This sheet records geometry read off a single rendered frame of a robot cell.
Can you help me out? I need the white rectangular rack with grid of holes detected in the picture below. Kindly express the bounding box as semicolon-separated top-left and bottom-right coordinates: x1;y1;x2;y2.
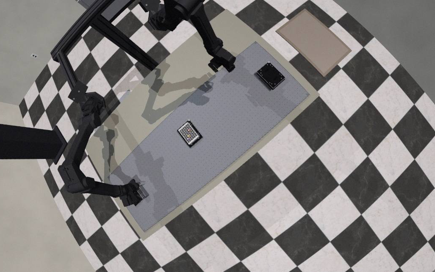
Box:
178;122;199;145

